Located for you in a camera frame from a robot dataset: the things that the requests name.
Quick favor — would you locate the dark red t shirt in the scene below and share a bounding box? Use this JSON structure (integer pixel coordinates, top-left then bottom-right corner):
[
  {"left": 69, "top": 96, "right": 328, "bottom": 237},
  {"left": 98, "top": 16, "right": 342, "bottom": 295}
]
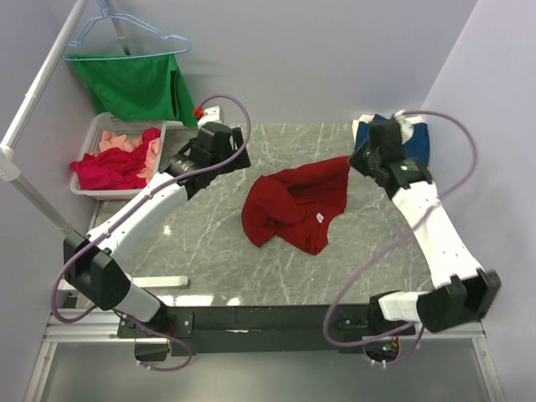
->
[{"left": 241, "top": 157, "right": 350, "bottom": 255}]

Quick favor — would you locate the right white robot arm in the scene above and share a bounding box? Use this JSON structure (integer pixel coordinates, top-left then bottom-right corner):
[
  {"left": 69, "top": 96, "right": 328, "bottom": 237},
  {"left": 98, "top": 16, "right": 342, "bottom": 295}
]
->
[{"left": 349, "top": 115, "right": 501, "bottom": 334}]

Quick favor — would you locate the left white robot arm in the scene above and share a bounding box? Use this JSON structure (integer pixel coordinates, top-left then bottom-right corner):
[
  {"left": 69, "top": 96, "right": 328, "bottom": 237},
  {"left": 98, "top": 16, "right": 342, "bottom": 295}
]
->
[{"left": 63, "top": 122, "right": 251, "bottom": 337}]

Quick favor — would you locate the folded blue t shirt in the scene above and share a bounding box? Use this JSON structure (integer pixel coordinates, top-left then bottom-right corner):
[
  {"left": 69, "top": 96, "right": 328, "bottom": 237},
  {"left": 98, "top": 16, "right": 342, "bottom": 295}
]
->
[{"left": 354, "top": 114, "right": 430, "bottom": 165}]

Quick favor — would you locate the folded white t shirt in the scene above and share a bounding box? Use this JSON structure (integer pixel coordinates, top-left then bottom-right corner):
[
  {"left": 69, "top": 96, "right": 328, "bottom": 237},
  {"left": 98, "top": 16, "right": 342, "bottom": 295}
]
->
[{"left": 351, "top": 114, "right": 425, "bottom": 141}]

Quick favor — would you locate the magenta t shirt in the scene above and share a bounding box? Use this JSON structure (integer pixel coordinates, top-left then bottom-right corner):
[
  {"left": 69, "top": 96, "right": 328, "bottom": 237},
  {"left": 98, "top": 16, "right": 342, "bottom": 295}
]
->
[{"left": 70, "top": 148, "right": 148, "bottom": 191}]

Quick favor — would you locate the green t shirt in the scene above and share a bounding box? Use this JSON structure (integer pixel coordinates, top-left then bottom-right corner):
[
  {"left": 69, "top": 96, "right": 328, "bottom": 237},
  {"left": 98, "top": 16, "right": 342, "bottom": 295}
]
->
[{"left": 70, "top": 54, "right": 197, "bottom": 127}]

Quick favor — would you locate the peach pink garment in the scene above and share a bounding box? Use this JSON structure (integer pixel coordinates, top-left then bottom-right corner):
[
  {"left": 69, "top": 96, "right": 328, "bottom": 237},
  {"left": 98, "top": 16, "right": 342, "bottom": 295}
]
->
[{"left": 99, "top": 128, "right": 162, "bottom": 183}]

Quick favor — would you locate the white laundry basket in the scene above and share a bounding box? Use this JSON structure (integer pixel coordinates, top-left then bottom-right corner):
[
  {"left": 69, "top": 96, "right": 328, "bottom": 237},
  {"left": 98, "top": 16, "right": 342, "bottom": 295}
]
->
[{"left": 70, "top": 112, "right": 167, "bottom": 200}]

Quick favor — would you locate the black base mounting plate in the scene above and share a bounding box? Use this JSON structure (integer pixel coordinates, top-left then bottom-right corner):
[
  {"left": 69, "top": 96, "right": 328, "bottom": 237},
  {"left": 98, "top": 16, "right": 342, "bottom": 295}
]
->
[{"left": 116, "top": 301, "right": 416, "bottom": 362}]

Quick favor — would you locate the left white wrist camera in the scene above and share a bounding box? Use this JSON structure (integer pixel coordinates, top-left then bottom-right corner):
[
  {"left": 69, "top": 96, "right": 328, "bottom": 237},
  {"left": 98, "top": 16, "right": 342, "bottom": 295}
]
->
[{"left": 193, "top": 106, "right": 222, "bottom": 127}]

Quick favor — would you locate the light blue wire hanger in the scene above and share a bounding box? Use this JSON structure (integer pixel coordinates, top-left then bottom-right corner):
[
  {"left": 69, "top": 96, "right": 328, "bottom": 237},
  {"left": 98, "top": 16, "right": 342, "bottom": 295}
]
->
[{"left": 66, "top": 1, "right": 193, "bottom": 60}]

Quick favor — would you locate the aluminium rail frame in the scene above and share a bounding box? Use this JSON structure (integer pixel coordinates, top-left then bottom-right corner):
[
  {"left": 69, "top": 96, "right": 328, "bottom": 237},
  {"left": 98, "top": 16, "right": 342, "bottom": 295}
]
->
[{"left": 25, "top": 311, "right": 505, "bottom": 401}]

